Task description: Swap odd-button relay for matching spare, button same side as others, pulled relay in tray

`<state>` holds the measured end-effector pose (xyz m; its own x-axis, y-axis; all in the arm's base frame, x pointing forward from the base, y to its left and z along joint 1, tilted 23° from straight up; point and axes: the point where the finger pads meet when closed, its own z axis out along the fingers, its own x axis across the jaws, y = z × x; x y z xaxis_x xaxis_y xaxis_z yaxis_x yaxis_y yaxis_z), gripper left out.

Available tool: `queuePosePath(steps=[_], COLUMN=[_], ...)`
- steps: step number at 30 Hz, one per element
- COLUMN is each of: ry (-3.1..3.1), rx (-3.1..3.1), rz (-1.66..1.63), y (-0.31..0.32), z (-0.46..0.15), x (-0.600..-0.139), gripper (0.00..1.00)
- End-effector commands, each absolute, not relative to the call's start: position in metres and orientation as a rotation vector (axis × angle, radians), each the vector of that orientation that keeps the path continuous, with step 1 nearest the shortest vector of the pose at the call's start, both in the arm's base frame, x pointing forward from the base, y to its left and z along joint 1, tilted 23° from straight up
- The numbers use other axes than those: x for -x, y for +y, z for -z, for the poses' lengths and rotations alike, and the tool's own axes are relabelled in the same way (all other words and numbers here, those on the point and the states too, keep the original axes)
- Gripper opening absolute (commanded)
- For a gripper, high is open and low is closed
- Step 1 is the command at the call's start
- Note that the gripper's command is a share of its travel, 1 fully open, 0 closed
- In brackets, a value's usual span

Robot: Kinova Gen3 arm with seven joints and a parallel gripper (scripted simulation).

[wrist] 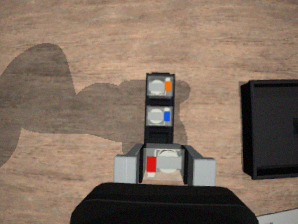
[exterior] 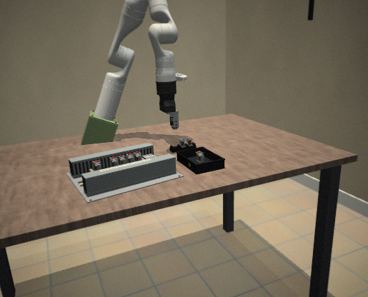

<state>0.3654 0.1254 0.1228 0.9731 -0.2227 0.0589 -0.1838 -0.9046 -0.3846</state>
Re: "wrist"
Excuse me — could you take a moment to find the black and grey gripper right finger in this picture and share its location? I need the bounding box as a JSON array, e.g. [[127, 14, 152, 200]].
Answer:
[[182, 145, 216, 186]]

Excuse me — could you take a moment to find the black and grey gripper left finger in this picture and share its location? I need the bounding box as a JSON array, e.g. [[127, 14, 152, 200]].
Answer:
[[113, 143, 145, 184]]

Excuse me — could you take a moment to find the black rectangular tray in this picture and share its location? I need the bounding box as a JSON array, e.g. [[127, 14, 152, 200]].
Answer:
[[240, 79, 298, 180]]

